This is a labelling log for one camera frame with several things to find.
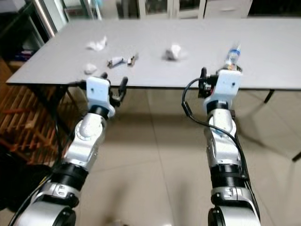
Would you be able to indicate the round black rubbish bin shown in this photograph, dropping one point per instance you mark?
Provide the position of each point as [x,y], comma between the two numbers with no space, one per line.
[28,183]

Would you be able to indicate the small crumpled white tissue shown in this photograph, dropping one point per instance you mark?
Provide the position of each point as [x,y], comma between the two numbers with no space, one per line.
[90,68]

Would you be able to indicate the crumpled silver wrapper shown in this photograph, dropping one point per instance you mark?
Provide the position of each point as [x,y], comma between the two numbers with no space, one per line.
[115,60]

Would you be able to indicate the small brown paper scrap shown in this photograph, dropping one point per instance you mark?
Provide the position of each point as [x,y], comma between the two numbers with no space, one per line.
[132,59]

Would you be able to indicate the clear plastic bottle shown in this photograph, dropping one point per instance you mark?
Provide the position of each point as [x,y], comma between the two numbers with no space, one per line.
[233,56]

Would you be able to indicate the light grey table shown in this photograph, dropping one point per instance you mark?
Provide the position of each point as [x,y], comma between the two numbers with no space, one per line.
[197,33]

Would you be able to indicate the white drawer cabinet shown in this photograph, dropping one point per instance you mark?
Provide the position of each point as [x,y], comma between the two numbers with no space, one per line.
[228,8]

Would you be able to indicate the white glass door cabinet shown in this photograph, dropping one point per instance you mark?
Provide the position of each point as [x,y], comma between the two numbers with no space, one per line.
[171,8]

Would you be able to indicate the silver framed glass door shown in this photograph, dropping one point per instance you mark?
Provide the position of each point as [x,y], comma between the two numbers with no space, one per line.
[44,18]

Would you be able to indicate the blue boxes stack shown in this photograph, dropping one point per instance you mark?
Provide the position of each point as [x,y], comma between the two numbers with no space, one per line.
[23,51]

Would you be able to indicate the wooden slat rack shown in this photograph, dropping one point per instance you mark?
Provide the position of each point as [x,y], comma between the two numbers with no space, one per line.
[23,125]

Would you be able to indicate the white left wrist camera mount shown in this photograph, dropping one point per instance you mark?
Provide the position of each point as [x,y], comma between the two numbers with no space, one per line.
[98,94]

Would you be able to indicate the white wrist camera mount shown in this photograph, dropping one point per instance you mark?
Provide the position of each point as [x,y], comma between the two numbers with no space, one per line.
[228,87]
[98,94]

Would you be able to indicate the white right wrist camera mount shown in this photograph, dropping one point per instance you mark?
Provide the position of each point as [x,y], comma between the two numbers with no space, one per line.
[228,87]

